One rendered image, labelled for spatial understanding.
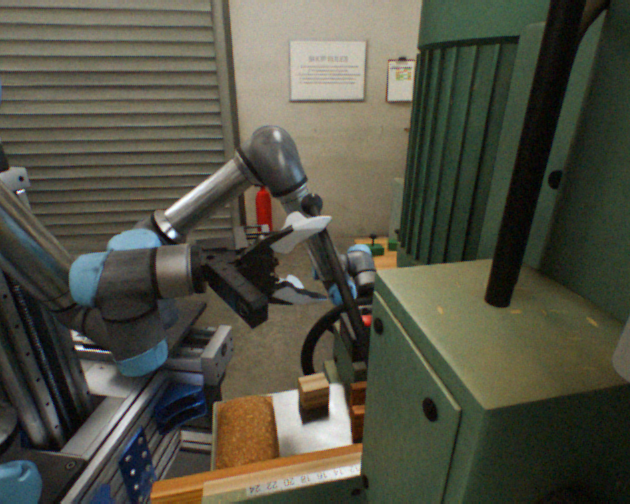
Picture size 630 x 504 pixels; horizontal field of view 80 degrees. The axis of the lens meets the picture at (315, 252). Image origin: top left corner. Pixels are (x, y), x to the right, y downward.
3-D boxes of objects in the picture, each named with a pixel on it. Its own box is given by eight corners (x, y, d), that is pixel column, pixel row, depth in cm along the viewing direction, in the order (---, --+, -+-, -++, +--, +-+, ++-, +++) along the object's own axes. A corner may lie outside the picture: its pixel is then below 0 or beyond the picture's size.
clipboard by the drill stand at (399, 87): (410, 100, 322) (415, 57, 309) (413, 101, 317) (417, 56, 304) (385, 101, 320) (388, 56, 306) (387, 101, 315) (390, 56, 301)
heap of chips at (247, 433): (272, 395, 63) (271, 378, 62) (283, 472, 51) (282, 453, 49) (217, 404, 62) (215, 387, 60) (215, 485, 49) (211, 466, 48)
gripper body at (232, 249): (272, 222, 58) (191, 228, 56) (279, 254, 51) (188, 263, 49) (274, 261, 62) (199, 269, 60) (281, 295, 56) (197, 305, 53)
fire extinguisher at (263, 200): (275, 241, 360) (272, 179, 336) (275, 249, 343) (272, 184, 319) (256, 242, 358) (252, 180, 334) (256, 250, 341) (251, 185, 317)
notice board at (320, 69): (364, 101, 318) (367, 39, 299) (364, 101, 317) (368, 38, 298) (289, 101, 311) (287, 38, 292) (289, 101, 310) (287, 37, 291)
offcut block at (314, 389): (322, 389, 65) (323, 371, 63) (329, 404, 62) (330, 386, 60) (298, 395, 64) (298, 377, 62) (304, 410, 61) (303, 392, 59)
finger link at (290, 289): (320, 279, 65) (276, 258, 60) (329, 302, 60) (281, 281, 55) (310, 291, 66) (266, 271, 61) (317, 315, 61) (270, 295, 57)
